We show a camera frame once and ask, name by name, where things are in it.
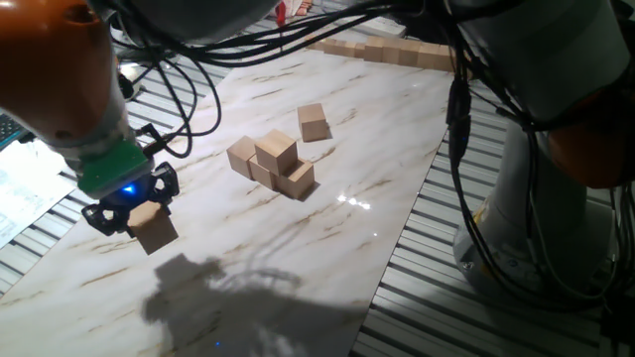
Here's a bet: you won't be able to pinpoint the black keyboard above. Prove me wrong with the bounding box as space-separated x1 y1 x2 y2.
0 113 24 150

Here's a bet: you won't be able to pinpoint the printed paper sheets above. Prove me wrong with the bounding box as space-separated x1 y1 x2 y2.
0 141 78 249

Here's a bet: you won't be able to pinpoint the marble pattern board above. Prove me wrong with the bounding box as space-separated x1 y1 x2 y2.
0 13 470 357

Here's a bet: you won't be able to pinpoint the pink folded cloth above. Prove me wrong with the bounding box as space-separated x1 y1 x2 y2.
286 0 314 19

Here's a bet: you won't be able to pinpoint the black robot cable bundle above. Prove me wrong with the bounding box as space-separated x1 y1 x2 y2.
106 0 635 348

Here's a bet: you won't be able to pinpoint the large wooden cube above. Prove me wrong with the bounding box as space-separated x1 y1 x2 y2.
247 155 278 191
126 200 180 257
226 136 258 180
398 40 422 68
363 37 386 63
435 44 455 73
416 43 442 70
275 157 316 200
381 38 403 65
254 128 300 178
297 102 329 144

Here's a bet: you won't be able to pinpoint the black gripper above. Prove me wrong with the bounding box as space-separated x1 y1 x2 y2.
80 161 182 238

